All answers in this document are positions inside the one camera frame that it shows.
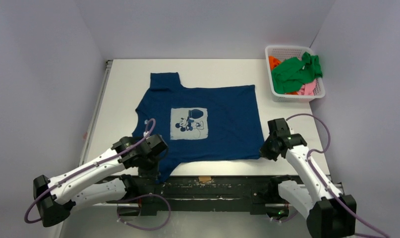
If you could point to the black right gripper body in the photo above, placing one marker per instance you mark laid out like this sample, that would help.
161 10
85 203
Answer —
267 150

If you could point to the green t-shirt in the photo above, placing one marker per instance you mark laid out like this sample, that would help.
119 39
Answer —
291 74

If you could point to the black mounting base rail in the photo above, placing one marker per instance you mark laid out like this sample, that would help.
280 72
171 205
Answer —
256 195

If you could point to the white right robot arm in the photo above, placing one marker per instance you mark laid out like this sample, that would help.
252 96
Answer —
328 212

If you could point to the white plastic laundry basket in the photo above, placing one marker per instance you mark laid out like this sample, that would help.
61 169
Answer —
283 52

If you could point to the navy blue printed t-shirt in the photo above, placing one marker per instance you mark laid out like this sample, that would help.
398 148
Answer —
200 124

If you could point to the orange t-shirt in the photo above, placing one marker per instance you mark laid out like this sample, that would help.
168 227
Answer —
273 62

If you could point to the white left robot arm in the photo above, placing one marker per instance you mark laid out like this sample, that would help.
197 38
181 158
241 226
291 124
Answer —
57 197

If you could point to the pink t-shirt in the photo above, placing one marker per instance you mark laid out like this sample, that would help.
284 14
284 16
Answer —
307 89

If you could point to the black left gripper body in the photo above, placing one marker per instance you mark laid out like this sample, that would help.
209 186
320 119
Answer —
150 164

